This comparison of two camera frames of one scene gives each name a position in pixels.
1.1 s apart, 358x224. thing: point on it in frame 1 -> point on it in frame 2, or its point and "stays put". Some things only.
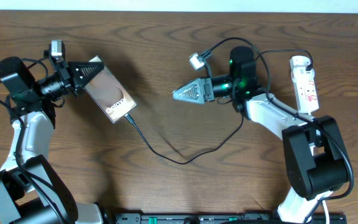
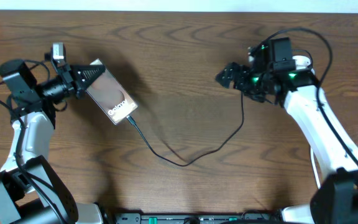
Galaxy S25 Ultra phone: [109, 93] stays put
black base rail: [217, 218] stays put
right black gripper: [202, 88] -> [243, 71]
